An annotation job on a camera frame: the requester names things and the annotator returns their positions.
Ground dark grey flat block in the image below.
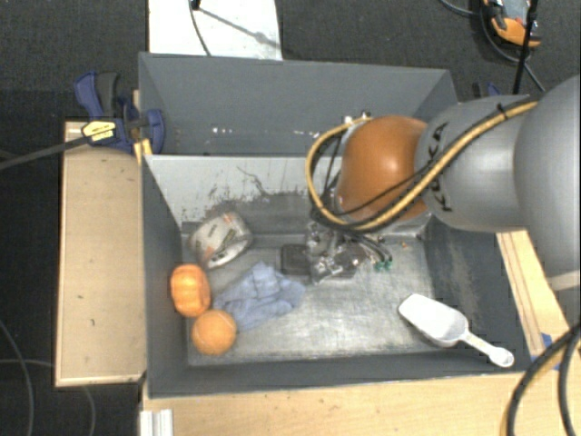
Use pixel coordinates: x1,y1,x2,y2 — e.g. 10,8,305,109
280,243,315,278

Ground grey metal bin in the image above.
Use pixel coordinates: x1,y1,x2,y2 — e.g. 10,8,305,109
137,51,533,400

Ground light blue cloth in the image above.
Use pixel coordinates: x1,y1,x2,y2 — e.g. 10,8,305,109
212,261,307,333

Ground white printed tape roll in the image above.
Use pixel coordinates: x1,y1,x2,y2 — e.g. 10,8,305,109
187,211,254,271

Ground white plastic scoop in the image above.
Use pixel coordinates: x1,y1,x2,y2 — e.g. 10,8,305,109
397,292,516,369

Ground orange ball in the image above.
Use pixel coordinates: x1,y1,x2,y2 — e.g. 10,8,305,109
190,309,239,358

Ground orange toy pumpkin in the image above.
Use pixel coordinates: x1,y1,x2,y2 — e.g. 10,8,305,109
169,263,212,319

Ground pale wood board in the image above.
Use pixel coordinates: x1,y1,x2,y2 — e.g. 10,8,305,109
54,120,149,388

